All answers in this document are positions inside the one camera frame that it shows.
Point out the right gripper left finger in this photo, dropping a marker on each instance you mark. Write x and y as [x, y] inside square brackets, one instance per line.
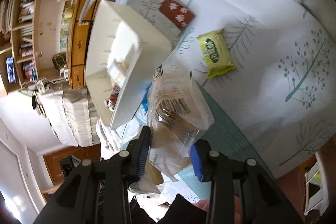
[123, 169]

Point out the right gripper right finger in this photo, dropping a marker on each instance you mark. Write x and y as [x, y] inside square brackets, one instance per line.
[212, 166]

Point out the red apple snack packet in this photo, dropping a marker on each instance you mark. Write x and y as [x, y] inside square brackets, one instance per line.
[111, 101]

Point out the clear bag brown biscuits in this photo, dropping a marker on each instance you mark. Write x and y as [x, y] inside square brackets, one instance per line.
[178, 115]

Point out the white plastic tray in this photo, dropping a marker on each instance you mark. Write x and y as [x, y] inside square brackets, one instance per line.
[129, 40]

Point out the green yellow snack packet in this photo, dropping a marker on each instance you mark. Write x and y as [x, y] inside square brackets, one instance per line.
[215, 53]

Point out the white lace bed cover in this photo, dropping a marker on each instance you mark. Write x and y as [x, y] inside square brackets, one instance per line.
[72, 116]

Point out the tree print tablecloth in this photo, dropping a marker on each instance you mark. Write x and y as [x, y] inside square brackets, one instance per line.
[281, 95]

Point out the dark patterned pouch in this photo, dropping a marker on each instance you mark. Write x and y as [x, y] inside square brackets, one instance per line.
[59, 61]

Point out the dark red snowflake packet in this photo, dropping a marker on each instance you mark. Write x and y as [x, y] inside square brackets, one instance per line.
[177, 13]

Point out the wooden desk with drawers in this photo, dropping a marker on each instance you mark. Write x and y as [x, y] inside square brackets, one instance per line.
[79, 33]

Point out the wooden bookshelf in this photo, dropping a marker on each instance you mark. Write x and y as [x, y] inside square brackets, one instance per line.
[30, 37]

